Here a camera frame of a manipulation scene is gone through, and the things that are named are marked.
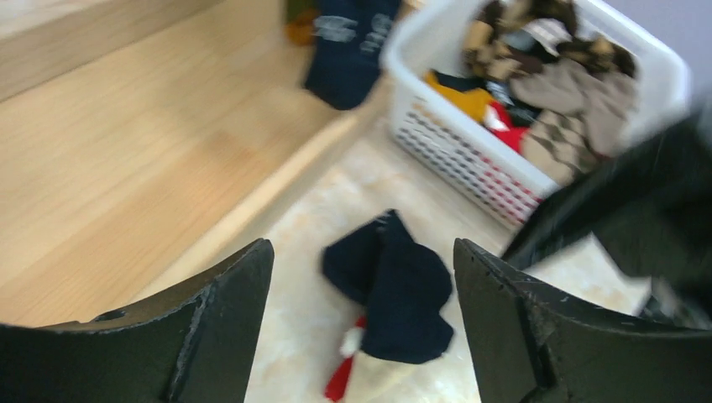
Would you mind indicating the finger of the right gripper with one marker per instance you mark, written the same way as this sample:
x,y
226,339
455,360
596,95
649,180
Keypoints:
x,y
649,208

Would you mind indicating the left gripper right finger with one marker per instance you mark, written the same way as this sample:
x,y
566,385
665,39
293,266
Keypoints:
x,y
532,342

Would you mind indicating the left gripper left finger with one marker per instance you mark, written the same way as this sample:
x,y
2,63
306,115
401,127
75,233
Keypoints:
x,y
192,342

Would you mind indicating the navy blue sock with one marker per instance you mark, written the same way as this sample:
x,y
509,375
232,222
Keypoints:
x,y
349,38

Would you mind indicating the olive striped sock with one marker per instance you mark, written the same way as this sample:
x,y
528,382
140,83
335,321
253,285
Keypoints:
x,y
299,16

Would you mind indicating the grey tan sock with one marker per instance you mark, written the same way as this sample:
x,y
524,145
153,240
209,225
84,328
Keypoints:
x,y
603,101

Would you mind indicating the red white striped sock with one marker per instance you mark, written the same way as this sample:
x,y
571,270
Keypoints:
x,y
497,121

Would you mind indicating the white plastic laundry basket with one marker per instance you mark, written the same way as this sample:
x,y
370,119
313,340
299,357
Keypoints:
x,y
469,157

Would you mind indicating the mustard yellow sock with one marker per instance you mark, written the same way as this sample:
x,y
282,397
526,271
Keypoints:
x,y
473,103

